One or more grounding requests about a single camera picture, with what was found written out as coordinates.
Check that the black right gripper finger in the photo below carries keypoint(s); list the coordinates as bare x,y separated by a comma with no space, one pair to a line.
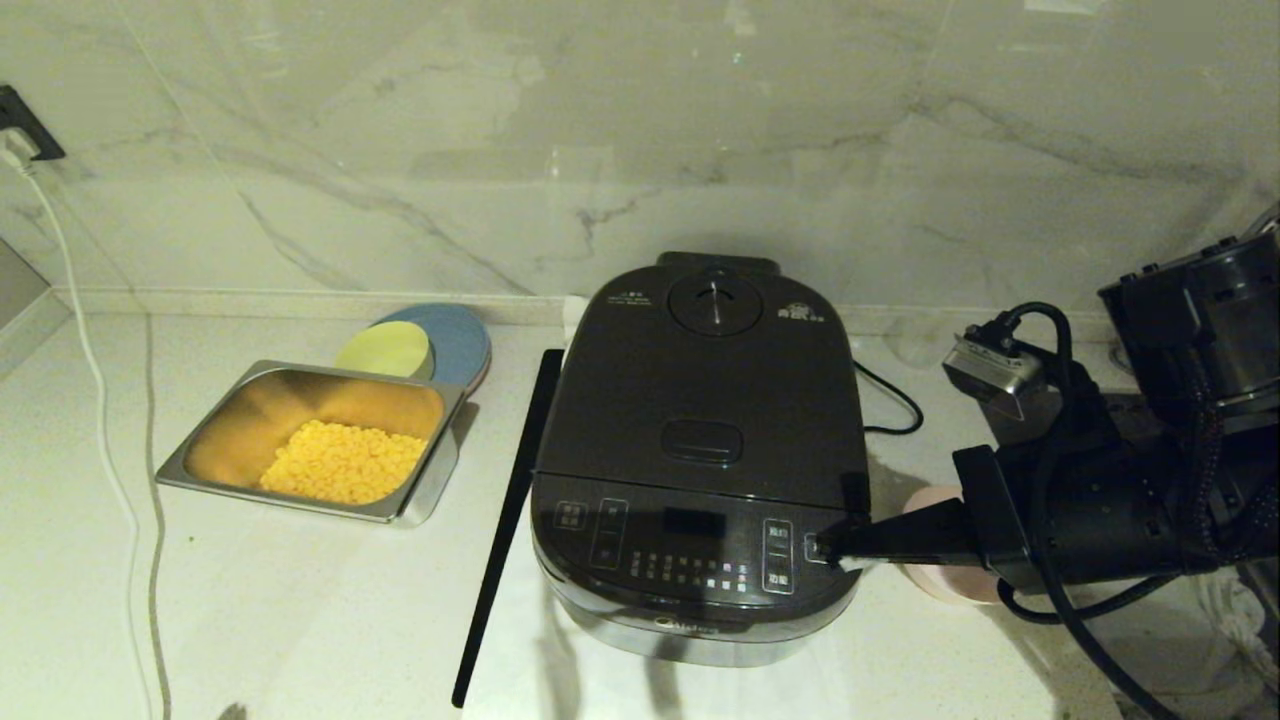
930,525
930,550

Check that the pink bowl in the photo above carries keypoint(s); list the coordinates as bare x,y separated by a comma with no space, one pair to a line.
940,585

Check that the stainless steel tray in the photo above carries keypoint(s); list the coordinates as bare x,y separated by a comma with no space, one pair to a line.
250,420

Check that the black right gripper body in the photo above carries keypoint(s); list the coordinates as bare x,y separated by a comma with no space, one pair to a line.
1000,520

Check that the yellow-green small dish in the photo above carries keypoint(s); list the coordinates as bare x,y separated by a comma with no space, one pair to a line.
385,350

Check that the blue plate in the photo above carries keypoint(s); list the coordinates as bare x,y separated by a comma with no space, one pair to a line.
460,345

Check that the yellow corn kernels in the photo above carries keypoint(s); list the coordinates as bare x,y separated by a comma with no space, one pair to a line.
345,462

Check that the black rice cooker lid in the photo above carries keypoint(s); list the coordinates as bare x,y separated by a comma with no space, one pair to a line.
700,390

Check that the black wall socket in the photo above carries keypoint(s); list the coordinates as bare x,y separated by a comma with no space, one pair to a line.
25,125

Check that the long black flat strip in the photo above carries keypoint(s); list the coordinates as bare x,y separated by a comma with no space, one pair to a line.
505,530

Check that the black rice cooker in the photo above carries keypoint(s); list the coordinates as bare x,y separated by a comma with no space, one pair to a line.
520,660

